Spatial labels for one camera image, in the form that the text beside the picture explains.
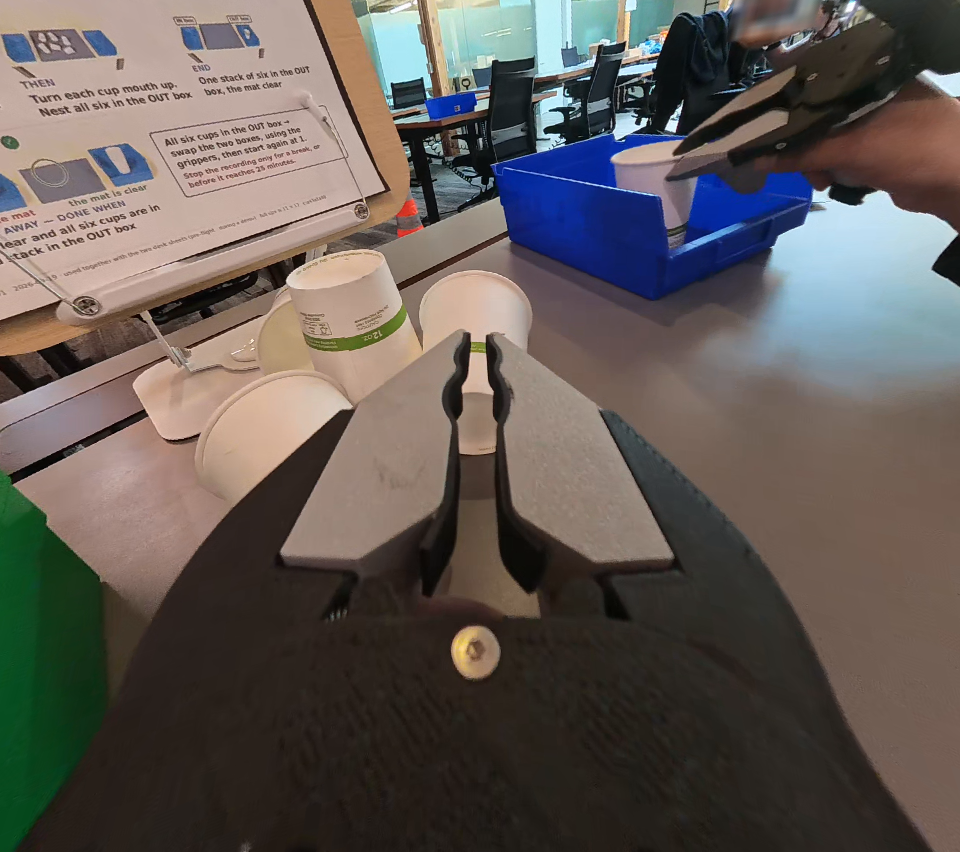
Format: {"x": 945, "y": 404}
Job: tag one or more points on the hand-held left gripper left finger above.
{"x": 375, "y": 484}

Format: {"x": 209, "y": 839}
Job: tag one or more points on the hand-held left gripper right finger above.
{"x": 581, "y": 484}

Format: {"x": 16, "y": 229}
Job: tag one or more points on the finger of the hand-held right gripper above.
{"x": 750, "y": 146}
{"x": 742, "y": 113}

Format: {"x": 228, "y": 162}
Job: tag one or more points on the white paper cup green band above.
{"x": 450, "y": 312}
{"x": 352, "y": 312}
{"x": 645, "y": 184}
{"x": 281, "y": 342}
{"x": 262, "y": 424}

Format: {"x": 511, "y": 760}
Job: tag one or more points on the large blue plastic bin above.
{"x": 585, "y": 229}

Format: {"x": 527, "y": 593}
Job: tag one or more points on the green plastic bin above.
{"x": 45, "y": 642}

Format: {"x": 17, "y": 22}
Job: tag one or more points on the person's right hand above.
{"x": 900, "y": 154}

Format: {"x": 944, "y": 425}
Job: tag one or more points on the black jacket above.
{"x": 697, "y": 64}

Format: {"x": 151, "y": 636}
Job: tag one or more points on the black mesh office chair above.
{"x": 604, "y": 86}
{"x": 510, "y": 94}

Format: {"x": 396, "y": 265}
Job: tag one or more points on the white sheet holder bar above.
{"x": 225, "y": 263}

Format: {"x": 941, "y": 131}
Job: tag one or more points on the orange traffic cone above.
{"x": 409, "y": 218}

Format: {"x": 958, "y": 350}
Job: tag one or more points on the small blue bin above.
{"x": 450, "y": 107}

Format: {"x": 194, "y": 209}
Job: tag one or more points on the long wooden desk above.
{"x": 412, "y": 120}

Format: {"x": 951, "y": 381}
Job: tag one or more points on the wooden display board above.
{"x": 367, "y": 79}

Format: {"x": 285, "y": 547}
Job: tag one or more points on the printed instruction sheet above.
{"x": 150, "y": 4}

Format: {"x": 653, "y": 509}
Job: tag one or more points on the wooden support post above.
{"x": 424, "y": 4}

